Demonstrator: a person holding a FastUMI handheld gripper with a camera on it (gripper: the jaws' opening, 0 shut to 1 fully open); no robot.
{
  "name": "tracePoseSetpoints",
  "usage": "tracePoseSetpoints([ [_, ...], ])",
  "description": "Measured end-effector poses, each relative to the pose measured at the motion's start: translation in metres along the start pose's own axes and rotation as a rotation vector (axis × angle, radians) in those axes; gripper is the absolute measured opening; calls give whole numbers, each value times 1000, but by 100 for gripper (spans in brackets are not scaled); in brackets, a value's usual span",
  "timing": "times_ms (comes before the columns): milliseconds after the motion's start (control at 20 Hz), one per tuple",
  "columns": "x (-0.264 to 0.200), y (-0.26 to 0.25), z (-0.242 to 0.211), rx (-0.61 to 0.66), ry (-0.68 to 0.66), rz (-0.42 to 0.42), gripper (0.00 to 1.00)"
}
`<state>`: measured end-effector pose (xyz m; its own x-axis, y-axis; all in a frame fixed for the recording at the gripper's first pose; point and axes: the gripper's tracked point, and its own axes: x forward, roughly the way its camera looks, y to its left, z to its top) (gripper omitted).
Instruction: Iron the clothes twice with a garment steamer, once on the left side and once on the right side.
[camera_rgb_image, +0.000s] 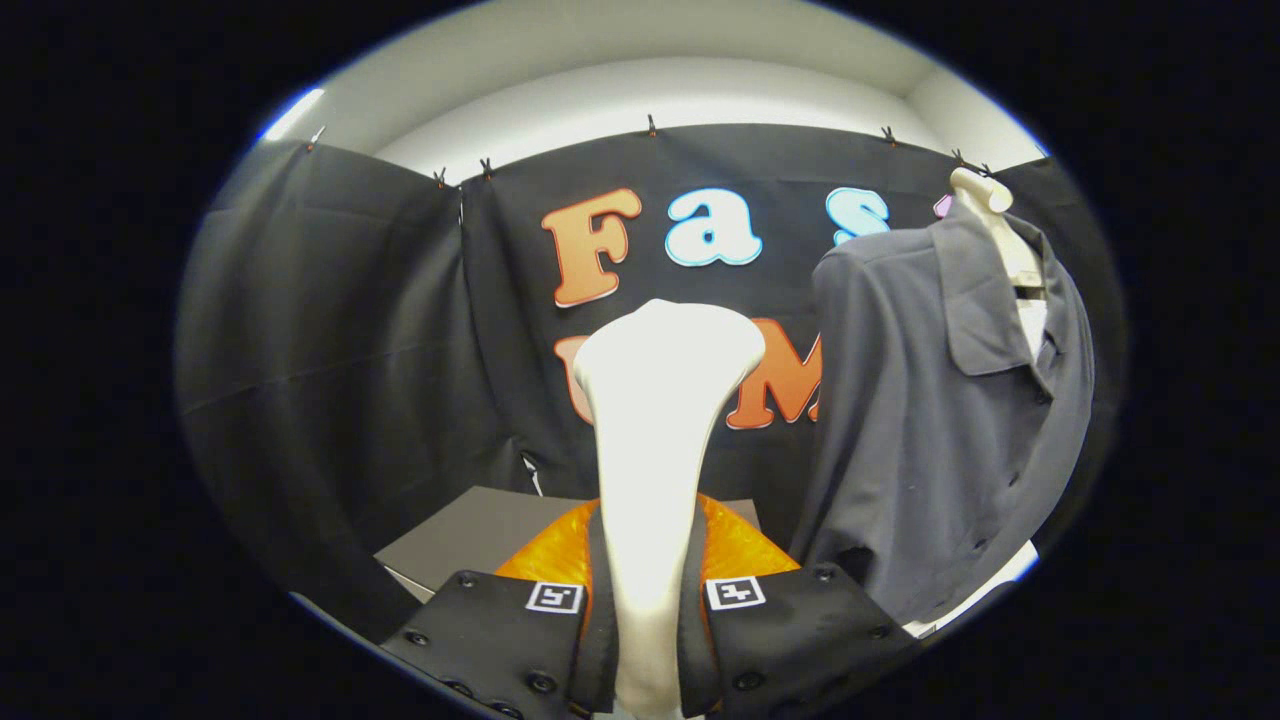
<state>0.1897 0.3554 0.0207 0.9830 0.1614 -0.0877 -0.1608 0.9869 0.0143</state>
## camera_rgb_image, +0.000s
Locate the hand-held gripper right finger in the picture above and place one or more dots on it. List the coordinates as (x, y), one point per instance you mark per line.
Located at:
(800, 640)

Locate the black backdrop cloth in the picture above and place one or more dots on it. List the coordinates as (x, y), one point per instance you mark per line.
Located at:
(330, 330)

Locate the grey cabinet with dark top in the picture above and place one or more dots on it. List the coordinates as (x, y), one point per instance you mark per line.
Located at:
(470, 530)

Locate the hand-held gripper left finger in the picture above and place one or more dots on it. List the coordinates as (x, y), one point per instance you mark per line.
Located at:
(500, 640)

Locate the white mannequin torso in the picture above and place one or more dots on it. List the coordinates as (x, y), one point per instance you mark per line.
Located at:
(990, 205)

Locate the grey button-up shirt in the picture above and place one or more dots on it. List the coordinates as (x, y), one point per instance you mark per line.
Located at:
(920, 430)

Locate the row of black backdrop clips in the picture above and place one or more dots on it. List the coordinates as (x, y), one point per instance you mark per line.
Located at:
(651, 125)

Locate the white garment steamer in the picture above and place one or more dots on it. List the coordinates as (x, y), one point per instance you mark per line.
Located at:
(655, 420)

